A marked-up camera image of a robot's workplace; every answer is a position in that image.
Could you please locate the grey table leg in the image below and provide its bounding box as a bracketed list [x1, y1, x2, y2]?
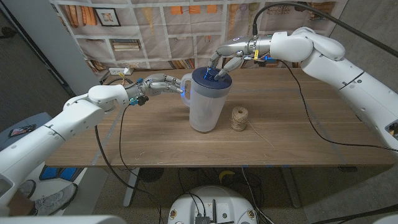
[281, 167, 302, 208]

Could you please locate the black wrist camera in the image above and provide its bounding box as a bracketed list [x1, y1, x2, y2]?
[129, 95, 149, 106]
[256, 57, 277, 68]

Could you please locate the white table leg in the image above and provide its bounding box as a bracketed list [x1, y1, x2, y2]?
[123, 167, 141, 208]

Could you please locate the yellow curved object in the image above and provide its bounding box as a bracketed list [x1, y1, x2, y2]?
[218, 170, 236, 184]

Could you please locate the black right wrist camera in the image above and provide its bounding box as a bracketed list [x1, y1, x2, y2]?
[256, 57, 277, 68]

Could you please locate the thick black floor cable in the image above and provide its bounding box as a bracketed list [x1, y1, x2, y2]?
[310, 203, 398, 224]

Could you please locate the person's bare leg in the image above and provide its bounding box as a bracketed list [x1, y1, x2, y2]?
[7, 189, 35, 217]

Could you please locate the black round fan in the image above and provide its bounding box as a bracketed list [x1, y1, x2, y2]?
[139, 167, 165, 183]

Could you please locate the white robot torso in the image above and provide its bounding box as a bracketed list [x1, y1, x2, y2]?
[167, 185, 258, 224]

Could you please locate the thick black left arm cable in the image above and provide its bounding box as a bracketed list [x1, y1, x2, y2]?
[94, 77, 165, 224]

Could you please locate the printed bookshelf backdrop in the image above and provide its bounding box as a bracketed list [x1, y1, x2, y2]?
[49, 0, 349, 82]

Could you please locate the translucent plastic pitcher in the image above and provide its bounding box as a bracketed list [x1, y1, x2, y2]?
[180, 73, 233, 134]

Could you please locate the black smartphone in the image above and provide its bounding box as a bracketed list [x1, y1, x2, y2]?
[8, 124, 37, 138]

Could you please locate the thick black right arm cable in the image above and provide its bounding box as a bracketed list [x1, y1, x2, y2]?
[252, 1, 398, 58]

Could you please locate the thin black right arm wire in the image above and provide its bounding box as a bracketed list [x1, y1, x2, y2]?
[279, 58, 398, 153]

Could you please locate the grey sneaker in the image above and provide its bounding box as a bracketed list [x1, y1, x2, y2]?
[32, 183, 78, 217]
[18, 179, 37, 199]

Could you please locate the thin black left arm wire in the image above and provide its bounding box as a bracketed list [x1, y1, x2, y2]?
[119, 104, 141, 180]

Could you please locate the white board with blue patches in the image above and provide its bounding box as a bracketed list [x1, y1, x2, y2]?
[18, 163, 108, 216]

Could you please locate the thin black arm wire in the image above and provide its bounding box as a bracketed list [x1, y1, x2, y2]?
[119, 104, 141, 180]
[279, 58, 398, 153]

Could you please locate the dark blue pitcher lid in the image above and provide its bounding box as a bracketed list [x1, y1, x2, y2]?
[192, 67, 233, 92]

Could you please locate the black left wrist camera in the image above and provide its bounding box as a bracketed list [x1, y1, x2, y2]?
[129, 95, 149, 106]

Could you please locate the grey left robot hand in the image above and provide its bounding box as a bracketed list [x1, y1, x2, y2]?
[133, 73, 185, 100]

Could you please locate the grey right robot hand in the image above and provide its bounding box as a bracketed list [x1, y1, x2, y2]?
[207, 36, 254, 81]

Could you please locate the brown twine spool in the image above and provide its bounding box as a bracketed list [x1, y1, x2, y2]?
[231, 106, 277, 151]

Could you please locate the white power strip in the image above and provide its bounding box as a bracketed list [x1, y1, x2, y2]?
[108, 67, 135, 76]

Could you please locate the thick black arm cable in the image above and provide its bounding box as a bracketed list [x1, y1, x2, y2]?
[252, 1, 398, 58]
[94, 77, 165, 224]

